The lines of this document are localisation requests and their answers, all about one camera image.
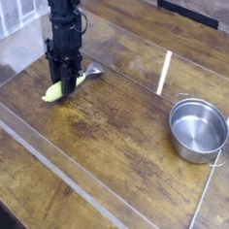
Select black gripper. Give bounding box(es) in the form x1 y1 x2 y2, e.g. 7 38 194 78
46 17 85 96

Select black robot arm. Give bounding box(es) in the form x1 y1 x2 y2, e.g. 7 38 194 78
46 0 87 96

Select stainless steel pot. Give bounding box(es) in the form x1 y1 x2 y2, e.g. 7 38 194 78
168 97 229 167

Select black bar on table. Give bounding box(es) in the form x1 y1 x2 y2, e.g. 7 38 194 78
156 0 219 29

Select black cable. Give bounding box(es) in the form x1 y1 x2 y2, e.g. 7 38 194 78
73 9 89 37

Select clear acrylic enclosure panel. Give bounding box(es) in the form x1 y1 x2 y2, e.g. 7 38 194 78
0 102 159 229

